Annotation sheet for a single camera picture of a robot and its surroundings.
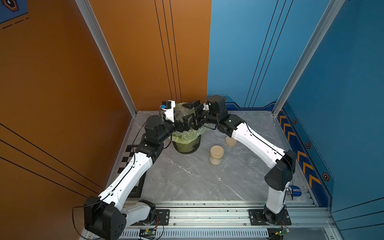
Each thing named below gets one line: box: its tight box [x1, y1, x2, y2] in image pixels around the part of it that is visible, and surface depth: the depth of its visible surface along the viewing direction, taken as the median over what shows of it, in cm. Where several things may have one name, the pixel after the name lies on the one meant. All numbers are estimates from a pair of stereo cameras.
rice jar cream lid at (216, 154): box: [209, 145, 225, 166], surface depth 87 cm
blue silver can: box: [290, 185, 302, 197], surface depth 81 cm
